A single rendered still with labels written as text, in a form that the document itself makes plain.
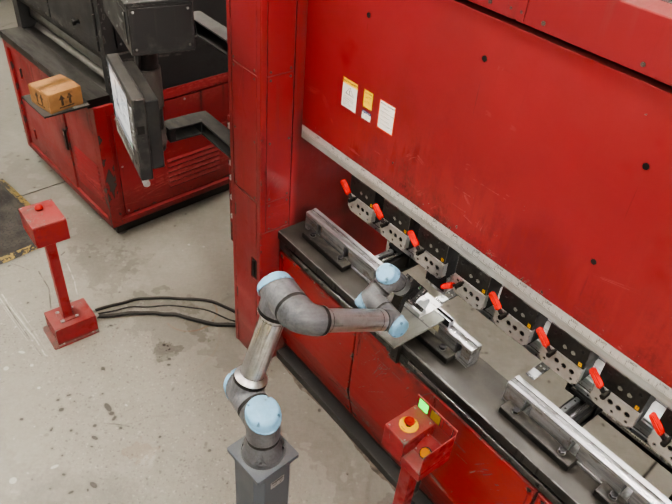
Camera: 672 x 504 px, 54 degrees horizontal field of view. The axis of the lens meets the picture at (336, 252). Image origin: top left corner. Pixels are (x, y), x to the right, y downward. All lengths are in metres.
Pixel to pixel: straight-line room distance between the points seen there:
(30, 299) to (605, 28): 3.42
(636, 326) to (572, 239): 0.29
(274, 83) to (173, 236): 2.05
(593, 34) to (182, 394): 2.61
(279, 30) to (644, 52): 1.39
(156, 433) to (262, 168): 1.41
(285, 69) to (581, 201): 1.31
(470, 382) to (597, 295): 0.72
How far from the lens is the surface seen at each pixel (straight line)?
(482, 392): 2.55
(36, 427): 3.60
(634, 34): 1.76
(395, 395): 2.85
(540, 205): 2.05
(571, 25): 1.85
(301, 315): 1.98
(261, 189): 2.92
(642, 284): 1.95
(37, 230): 3.41
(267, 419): 2.20
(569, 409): 2.65
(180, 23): 2.60
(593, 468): 2.44
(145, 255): 4.41
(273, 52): 2.66
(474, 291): 2.36
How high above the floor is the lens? 2.76
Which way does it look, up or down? 39 degrees down
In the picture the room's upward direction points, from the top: 5 degrees clockwise
